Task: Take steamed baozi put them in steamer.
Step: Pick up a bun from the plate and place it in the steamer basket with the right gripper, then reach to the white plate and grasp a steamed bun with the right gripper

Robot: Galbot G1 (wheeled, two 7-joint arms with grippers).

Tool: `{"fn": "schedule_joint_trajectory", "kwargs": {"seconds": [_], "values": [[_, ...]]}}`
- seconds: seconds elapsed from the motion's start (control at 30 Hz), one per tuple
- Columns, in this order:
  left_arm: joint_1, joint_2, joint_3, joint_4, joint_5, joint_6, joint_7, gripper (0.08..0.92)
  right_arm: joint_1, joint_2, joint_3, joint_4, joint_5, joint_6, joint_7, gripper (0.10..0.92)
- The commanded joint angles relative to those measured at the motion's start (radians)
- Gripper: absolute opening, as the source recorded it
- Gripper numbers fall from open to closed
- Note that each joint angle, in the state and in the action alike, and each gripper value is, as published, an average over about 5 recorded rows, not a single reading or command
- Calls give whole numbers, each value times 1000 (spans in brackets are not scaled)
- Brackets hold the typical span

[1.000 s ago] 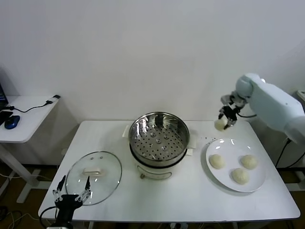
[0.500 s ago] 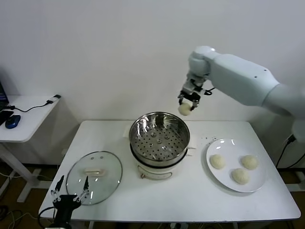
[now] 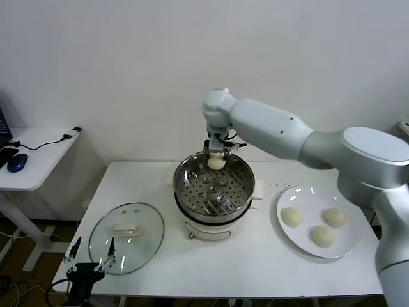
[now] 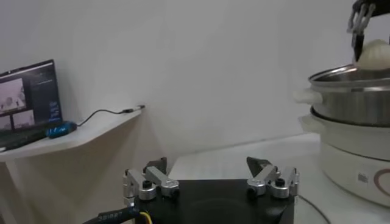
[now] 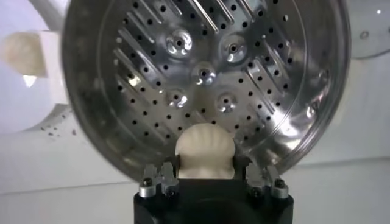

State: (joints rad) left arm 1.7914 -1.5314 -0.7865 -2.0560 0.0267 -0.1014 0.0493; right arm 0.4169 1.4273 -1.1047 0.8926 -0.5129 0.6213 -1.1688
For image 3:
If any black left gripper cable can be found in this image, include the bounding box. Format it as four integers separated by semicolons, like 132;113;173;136
44;277;70;307

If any black floor cable bundle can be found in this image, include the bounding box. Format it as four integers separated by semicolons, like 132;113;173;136
0;274;42;307

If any dark laptop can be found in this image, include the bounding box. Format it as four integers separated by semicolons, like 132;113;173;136
0;107;14;148

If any black adapter cable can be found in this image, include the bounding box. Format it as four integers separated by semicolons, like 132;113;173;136
10;132;73;152

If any stainless steel steamer basket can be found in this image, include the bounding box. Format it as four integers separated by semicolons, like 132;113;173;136
173;149;257;225

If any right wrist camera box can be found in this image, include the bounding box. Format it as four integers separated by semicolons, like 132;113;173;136
209;138;247;152

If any blue computer mouse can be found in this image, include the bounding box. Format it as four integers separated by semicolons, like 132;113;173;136
6;153;29;175

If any white electric cooker pot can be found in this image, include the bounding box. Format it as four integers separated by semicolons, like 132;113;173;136
164;168;266;242

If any white round plate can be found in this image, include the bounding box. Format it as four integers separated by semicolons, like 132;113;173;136
275;185;359;259

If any white side desk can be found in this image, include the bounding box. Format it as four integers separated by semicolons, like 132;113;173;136
0;127;82;273

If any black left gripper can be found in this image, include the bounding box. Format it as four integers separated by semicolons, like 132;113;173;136
63;236;117;305

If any white steamed baozi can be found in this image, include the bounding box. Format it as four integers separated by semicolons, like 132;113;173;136
323;207;348;229
310;225;336;249
206;152;226;171
281;207;304;228

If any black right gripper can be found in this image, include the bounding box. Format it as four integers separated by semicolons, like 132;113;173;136
203;126;233;163

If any glass lid with white handle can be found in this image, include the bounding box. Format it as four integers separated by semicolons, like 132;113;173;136
88;201;166;276

